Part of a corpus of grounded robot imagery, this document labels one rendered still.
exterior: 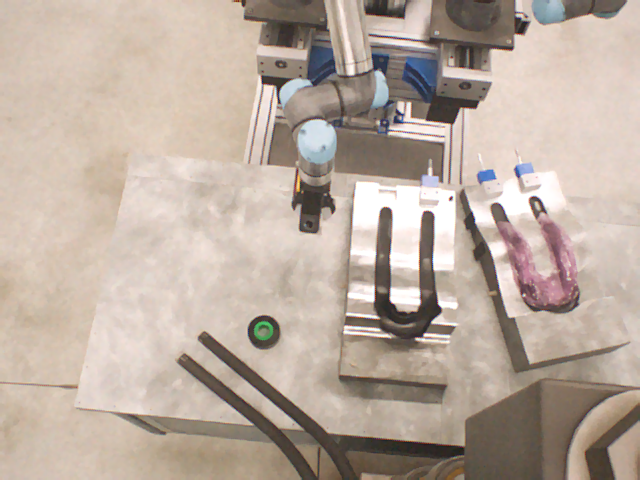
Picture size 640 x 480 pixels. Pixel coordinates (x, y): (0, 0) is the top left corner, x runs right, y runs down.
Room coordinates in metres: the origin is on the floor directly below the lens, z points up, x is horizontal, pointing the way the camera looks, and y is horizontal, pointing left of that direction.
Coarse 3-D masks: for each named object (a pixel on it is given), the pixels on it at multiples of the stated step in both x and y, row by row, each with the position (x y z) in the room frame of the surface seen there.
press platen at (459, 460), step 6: (462, 456) 0.08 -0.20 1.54; (444, 462) 0.07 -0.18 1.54; (450, 462) 0.07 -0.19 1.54; (456, 462) 0.07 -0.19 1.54; (462, 462) 0.07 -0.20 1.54; (432, 468) 0.06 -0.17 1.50; (438, 468) 0.06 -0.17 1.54; (444, 468) 0.06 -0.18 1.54; (450, 468) 0.06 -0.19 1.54; (456, 468) 0.06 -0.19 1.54; (462, 468) 0.06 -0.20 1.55; (432, 474) 0.05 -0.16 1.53; (438, 474) 0.05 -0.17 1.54; (444, 474) 0.05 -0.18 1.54; (450, 474) 0.05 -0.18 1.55; (456, 474) 0.06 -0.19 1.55
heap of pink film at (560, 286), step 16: (544, 224) 0.73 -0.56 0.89; (560, 224) 0.73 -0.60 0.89; (512, 240) 0.67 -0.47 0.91; (544, 240) 0.68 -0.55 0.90; (560, 240) 0.68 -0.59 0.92; (512, 256) 0.62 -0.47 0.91; (528, 256) 0.63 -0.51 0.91; (560, 256) 0.64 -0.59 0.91; (512, 272) 0.59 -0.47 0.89; (528, 272) 0.59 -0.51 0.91; (560, 272) 0.60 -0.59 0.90; (576, 272) 0.61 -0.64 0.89; (528, 288) 0.55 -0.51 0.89; (544, 288) 0.55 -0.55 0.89; (560, 288) 0.55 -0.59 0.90; (576, 288) 0.57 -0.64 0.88; (544, 304) 0.51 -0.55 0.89; (560, 304) 0.52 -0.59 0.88
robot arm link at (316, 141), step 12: (312, 120) 0.71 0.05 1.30; (300, 132) 0.68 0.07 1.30; (312, 132) 0.68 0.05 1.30; (324, 132) 0.68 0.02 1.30; (300, 144) 0.66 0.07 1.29; (312, 144) 0.65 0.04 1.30; (324, 144) 0.65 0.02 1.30; (336, 144) 0.68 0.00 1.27; (300, 156) 0.66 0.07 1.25; (312, 156) 0.64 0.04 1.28; (324, 156) 0.64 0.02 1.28; (312, 168) 0.64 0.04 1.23; (324, 168) 0.64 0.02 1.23
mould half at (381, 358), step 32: (416, 192) 0.78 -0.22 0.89; (448, 192) 0.79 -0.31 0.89; (352, 224) 0.68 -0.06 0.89; (416, 224) 0.69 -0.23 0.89; (448, 224) 0.70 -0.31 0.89; (352, 256) 0.59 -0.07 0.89; (416, 256) 0.61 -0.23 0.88; (448, 256) 0.62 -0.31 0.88; (352, 288) 0.49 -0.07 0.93; (416, 288) 0.51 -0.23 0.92; (448, 288) 0.52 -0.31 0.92; (352, 320) 0.42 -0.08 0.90; (448, 320) 0.44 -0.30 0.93; (352, 352) 0.35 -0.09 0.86; (384, 352) 0.36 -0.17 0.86; (416, 352) 0.37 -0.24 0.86; (448, 352) 0.38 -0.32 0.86; (416, 384) 0.30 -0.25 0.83; (448, 384) 0.30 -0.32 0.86
